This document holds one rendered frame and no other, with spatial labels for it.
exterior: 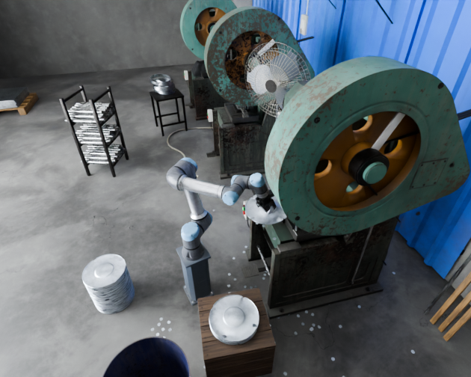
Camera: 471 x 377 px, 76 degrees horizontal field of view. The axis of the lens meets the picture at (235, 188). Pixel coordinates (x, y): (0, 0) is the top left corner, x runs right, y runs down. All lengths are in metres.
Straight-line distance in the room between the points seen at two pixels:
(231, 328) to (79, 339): 1.12
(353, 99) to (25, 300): 2.64
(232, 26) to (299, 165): 1.81
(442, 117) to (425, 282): 1.67
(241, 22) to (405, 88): 1.79
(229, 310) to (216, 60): 2.01
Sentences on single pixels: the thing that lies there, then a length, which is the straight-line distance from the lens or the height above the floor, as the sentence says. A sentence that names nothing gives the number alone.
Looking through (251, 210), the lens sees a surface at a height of 0.77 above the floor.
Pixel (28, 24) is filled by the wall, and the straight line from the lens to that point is 8.44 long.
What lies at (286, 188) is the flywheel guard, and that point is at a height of 1.29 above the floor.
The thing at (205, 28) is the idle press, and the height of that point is 1.33.
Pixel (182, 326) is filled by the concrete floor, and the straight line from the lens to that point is 2.37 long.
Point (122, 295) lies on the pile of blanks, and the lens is 2.45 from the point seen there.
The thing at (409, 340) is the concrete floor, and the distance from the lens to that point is 2.55.
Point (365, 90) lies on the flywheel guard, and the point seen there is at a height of 1.67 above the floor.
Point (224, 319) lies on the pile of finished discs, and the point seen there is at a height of 0.39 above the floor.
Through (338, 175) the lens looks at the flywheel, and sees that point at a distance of 1.48.
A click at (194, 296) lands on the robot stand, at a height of 0.07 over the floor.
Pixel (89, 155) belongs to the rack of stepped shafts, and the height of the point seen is 0.24.
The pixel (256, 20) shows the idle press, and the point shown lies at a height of 1.65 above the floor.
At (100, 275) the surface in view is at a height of 0.32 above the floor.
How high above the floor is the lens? 2.05
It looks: 37 degrees down
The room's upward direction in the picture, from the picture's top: 1 degrees counter-clockwise
